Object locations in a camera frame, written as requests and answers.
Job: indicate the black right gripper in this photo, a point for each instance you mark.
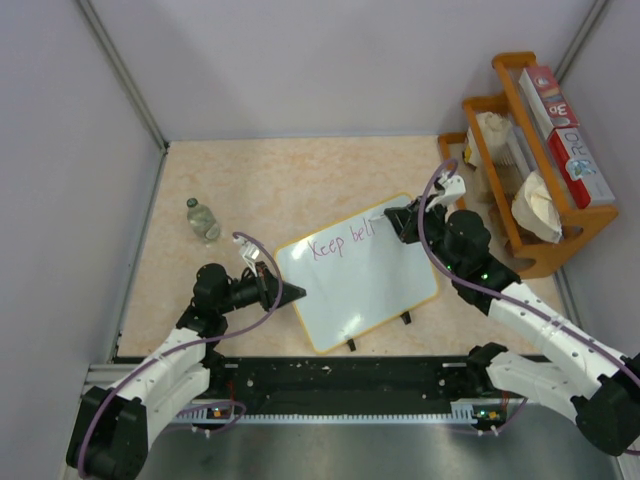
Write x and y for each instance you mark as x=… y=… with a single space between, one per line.
x=406 y=221

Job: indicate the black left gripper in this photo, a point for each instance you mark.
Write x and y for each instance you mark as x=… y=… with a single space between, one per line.
x=268 y=286

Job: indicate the yellow-framed whiteboard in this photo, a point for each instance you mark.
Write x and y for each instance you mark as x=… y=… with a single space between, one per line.
x=357 y=274

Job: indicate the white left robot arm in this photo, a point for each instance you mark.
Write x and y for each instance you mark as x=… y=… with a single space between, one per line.
x=116 y=426

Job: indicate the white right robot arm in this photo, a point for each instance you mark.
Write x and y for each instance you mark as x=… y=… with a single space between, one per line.
x=595 y=386

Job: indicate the black whiteboard clip lower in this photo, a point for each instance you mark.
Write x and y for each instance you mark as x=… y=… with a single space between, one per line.
x=351 y=345

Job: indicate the black whiteboard clip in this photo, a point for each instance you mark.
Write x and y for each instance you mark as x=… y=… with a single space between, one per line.
x=351 y=345
x=406 y=318

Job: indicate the black whiteboard clip upper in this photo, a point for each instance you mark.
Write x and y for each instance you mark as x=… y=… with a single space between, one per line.
x=406 y=318

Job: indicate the small yellow white box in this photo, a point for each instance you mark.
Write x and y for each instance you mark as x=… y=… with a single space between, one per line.
x=471 y=156

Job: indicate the orange wooden rack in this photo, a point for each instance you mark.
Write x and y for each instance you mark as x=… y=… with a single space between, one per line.
x=495 y=183

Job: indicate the clear plastic bottle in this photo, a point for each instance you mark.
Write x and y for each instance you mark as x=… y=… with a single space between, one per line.
x=202 y=220

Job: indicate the crumpled beige cloth front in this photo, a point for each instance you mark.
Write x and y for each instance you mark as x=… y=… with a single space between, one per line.
x=533 y=210

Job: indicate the red white box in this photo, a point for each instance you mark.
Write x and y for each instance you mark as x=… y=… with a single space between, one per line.
x=579 y=169

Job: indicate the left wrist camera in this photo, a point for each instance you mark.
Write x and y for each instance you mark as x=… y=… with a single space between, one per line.
x=249 y=249

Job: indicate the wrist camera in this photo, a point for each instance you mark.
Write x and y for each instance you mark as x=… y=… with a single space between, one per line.
x=448 y=190
x=249 y=249

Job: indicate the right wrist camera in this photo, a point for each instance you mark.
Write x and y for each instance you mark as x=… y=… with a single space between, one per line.
x=448 y=190

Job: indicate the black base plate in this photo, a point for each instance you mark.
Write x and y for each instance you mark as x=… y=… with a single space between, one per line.
x=353 y=385

